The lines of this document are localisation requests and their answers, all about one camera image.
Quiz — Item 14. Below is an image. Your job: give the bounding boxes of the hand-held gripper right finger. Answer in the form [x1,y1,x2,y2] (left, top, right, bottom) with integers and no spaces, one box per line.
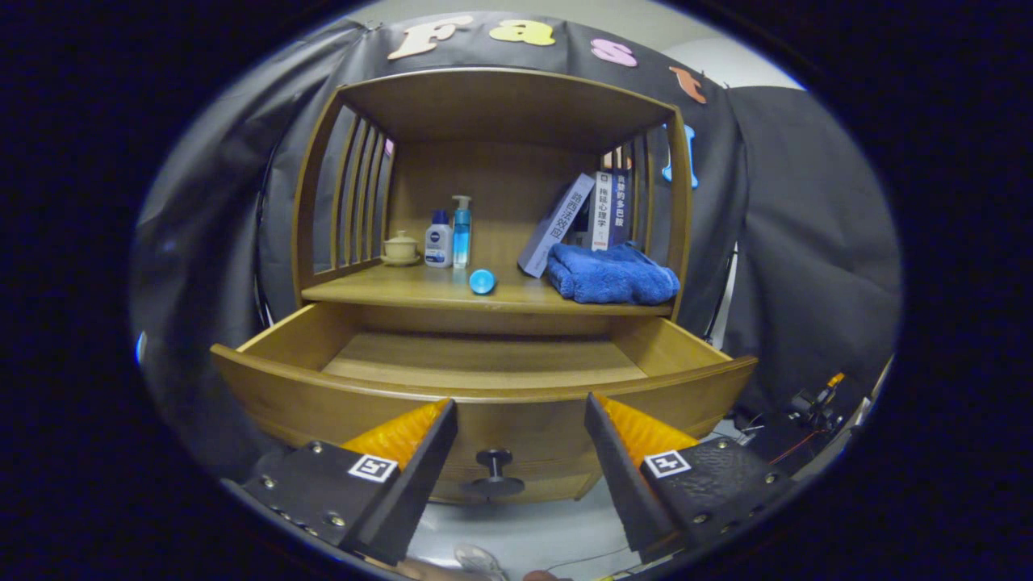
[584,392,797,564]

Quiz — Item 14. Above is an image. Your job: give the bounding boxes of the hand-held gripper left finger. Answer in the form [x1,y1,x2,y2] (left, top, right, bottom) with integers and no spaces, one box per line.
[240,398,459,566]

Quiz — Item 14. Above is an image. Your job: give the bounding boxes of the wooden drawer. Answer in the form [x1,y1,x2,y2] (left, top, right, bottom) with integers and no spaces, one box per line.
[210,303,759,497]

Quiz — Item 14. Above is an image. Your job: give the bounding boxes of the wooden countertop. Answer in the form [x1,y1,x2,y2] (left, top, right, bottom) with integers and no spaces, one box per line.
[301,262,675,317]

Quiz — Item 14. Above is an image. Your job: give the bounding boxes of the wooden cabinet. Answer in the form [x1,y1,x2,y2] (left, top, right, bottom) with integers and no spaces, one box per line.
[292,67,699,505]

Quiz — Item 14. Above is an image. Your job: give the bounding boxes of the black light stand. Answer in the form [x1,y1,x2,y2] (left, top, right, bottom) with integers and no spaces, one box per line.
[702,242,739,344]

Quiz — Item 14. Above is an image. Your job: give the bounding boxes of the orange and black tool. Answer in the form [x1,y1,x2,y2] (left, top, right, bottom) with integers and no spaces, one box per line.
[787,371,848,428]

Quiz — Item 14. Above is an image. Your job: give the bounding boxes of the blue folded towel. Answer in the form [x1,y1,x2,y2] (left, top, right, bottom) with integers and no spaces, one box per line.
[546,242,681,306]

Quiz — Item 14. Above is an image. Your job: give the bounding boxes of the small beige lidded teacup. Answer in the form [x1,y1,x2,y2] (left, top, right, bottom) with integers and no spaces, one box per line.
[381,231,421,267]

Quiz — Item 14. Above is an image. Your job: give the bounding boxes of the white lotion bottle blue cap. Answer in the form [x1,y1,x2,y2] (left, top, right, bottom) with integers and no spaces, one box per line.
[424,209,454,269]

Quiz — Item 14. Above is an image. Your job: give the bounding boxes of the clear blue pump bottle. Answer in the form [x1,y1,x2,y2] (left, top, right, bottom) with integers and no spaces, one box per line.
[452,194,473,270]

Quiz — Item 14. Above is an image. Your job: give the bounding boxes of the grey book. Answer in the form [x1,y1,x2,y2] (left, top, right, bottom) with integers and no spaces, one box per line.
[517,173,596,278]

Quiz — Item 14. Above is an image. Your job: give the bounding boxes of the white spine book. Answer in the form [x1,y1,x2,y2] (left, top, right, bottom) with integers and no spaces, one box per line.
[592,170,614,251]

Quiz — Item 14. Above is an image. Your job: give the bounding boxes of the blue spine book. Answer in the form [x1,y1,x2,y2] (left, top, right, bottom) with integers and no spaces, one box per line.
[611,168,634,248]

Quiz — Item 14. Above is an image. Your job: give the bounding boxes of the black backdrop cloth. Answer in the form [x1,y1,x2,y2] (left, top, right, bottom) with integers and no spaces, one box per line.
[133,12,903,485]

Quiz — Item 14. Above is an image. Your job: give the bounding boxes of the thin black cable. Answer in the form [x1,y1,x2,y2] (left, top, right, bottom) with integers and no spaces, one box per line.
[549,545,638,574]

